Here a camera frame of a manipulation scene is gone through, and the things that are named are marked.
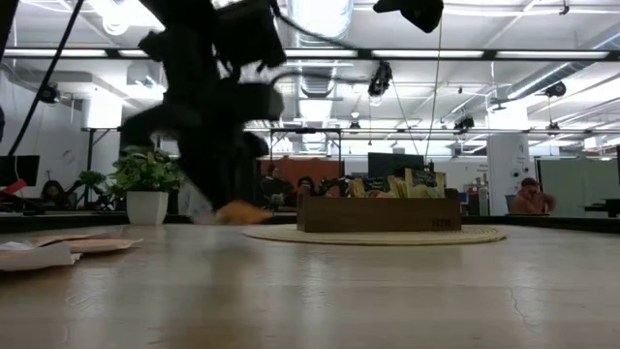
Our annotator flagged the background black frame stand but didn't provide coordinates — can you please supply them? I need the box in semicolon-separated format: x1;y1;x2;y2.
267;126;344;169

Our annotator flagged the orange partition panel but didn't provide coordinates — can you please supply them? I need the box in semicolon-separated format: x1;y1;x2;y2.
263;158;346;195

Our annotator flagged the wooden tea organizer box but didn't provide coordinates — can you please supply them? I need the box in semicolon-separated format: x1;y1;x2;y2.
295;186;462;233

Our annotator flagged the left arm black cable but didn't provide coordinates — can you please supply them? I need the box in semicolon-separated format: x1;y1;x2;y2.
7;0;87;157

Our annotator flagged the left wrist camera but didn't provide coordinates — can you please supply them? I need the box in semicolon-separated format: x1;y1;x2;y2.
215;0;288;69

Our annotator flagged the small background potted plant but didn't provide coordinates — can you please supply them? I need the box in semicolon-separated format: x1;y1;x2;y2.
77;170;111;210

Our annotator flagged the black beam with light strips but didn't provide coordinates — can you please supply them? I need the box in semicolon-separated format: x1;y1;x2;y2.
0;47;620;62

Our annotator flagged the silver ceiling air duct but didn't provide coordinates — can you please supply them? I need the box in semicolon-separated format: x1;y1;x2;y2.
285;0;355;98

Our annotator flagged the yellow tea packet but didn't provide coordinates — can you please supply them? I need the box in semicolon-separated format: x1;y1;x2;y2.
392;178;412;200

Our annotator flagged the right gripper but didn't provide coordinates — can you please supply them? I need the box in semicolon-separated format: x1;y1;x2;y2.
372;0;445;34

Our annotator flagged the round woven placemat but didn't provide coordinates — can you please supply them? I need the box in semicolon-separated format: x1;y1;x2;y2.
241;225;508;247

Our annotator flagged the black ceiling spotlight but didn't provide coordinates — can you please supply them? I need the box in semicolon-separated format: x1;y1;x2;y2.
453;114;477;133
38;81;62;105
544;80;568;99
366;60;394;98

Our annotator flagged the small red object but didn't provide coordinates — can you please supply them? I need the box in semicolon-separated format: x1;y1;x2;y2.
0;178;29;197

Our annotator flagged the green tea packet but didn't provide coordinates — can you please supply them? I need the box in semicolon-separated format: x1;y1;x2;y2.
404;167;447;201

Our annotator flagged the black computer monitor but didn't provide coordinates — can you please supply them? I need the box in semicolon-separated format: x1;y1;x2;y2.
0;154;41;188
366;152;426;181

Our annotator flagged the green plant in white pot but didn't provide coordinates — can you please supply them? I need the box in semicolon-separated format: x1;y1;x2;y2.
108;144;188;227

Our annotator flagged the person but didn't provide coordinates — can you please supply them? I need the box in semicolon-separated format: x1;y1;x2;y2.
39;179;75;210
261;164;295;210
510;176;558;216
294;175;317;196

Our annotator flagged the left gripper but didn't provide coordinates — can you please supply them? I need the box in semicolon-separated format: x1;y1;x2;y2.
120;84;286;212

